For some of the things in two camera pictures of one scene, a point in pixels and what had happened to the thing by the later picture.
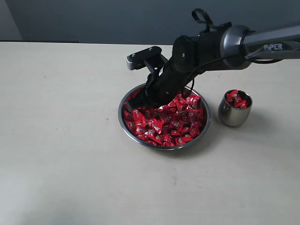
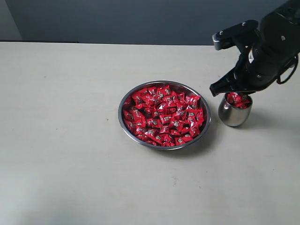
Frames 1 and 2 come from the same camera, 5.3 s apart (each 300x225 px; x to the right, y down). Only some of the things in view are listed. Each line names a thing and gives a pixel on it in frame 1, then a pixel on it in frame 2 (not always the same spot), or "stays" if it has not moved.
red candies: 237,98 stays
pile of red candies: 180,123 stays
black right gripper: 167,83 -> 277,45
